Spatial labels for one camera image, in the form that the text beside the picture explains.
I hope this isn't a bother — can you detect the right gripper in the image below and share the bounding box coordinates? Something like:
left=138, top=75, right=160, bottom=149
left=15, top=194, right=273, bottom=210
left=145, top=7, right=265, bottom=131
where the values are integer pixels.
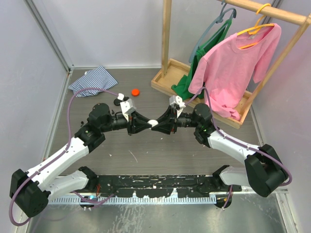
left=151, top=105, right=200, bottom=135

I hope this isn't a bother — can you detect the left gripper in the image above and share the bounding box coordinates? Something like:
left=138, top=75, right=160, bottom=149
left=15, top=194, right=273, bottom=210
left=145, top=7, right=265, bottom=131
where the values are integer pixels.
left=101, top=111, right=152, bottom=136

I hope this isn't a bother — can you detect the white earbud charging case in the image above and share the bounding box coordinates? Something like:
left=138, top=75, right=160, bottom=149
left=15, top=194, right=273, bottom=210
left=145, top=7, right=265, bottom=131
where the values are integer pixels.
left=148, top=119, right=158, bottom=127

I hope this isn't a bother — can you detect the wooden clothes rack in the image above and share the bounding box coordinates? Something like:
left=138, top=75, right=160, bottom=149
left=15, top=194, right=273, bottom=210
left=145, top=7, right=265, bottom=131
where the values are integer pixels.
left=151, top=0, right=311, bottom=129

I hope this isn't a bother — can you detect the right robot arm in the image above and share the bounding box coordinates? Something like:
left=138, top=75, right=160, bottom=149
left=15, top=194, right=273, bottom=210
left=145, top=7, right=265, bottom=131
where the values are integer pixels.
left=149, top=103, right=291, bottom=197

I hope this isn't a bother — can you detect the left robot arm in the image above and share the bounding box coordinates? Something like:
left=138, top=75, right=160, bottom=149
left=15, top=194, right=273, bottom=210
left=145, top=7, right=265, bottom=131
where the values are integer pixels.
left=10, top=100, right=158, bottom=218

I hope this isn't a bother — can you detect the orange earbud charging case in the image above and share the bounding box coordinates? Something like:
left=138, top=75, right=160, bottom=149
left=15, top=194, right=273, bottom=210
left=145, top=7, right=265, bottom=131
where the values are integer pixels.
left=131, top=89, right=140, bottom=97

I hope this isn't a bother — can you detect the green garment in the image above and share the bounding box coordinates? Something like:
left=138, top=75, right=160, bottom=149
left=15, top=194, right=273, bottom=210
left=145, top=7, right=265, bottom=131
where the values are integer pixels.
left=171, top=19, right=232, bottom=100

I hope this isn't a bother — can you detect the blue striped cloth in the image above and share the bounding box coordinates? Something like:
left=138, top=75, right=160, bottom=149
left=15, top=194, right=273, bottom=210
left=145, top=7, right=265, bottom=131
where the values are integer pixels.
left=68, top=66, right=118, bottom=98

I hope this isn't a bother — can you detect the pink t-shirt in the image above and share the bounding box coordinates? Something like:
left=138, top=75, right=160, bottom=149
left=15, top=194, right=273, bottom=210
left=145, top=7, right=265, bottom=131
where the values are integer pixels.
left=188, top=23, right=281, bottom=120

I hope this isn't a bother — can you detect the grey hanger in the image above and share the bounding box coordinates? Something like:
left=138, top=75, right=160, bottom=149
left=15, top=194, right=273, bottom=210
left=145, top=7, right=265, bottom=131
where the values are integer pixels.
left=189, top=2, right=237, bottom=63

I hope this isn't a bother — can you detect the yellow hanger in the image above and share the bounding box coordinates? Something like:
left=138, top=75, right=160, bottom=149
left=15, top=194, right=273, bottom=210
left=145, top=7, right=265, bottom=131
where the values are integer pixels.
left=237, top=3, right=274, bottom=39

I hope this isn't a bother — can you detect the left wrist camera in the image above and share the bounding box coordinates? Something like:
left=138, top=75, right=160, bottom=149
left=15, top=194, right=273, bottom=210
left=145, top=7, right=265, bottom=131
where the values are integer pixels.
left=120, top=99, right=136, bottom=122

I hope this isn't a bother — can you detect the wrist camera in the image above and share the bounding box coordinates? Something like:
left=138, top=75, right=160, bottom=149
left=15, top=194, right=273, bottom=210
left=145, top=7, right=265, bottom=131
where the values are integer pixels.
left=169, top=95, right=186, bottom=118
left=120, top=99, right=136, bottom=122

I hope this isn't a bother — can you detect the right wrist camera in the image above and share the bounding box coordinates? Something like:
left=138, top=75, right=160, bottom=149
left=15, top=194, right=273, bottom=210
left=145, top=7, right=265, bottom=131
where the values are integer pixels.
left=169, top=95, right=186, bottom=118

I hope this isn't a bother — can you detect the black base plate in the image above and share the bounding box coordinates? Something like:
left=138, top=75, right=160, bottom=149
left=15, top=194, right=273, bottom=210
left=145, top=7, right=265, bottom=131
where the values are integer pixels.
left=85, top=175, right=230, bottom=198

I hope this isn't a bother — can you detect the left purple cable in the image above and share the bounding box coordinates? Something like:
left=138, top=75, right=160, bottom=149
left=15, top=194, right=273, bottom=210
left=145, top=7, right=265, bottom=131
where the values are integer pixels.
left=8, top=87, right=125, bottom=227

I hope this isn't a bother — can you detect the white slotted cable duct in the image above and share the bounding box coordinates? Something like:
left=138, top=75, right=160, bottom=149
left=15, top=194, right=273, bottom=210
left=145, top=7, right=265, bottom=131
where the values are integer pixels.
left=50, top=195, right=217, bottom=205

